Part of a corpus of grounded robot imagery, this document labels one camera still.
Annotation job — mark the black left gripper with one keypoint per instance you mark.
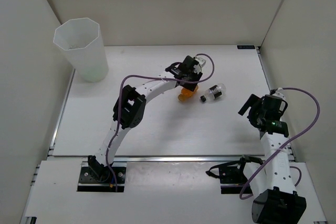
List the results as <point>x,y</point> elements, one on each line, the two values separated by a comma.
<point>190,86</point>

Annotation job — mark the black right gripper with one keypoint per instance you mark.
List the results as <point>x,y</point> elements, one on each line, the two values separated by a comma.
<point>252,99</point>

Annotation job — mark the orange juice bottle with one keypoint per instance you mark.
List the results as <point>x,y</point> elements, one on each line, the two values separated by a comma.
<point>186,94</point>

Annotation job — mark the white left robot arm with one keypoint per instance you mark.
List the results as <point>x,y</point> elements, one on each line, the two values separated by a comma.
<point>129,109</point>

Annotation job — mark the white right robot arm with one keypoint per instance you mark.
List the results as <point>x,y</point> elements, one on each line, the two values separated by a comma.
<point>275,196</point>

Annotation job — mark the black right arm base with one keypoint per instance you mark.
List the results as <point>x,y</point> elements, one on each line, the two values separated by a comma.
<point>231,174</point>

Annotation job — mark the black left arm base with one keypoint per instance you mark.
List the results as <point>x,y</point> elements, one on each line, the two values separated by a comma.
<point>95,177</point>

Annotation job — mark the translucent white plastic bin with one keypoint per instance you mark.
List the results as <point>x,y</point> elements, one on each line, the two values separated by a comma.
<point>81,42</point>

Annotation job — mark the clear bottle black label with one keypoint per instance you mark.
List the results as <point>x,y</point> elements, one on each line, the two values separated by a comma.
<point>213,93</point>

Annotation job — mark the dark label on table edge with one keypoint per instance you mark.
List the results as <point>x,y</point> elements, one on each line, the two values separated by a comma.
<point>245,47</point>

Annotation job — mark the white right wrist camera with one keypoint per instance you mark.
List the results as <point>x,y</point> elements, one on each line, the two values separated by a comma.
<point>277,93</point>

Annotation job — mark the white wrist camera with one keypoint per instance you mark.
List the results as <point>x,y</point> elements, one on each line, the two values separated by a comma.
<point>200,61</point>
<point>277,93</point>

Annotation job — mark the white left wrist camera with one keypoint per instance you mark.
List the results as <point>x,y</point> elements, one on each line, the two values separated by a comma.
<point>200,61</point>

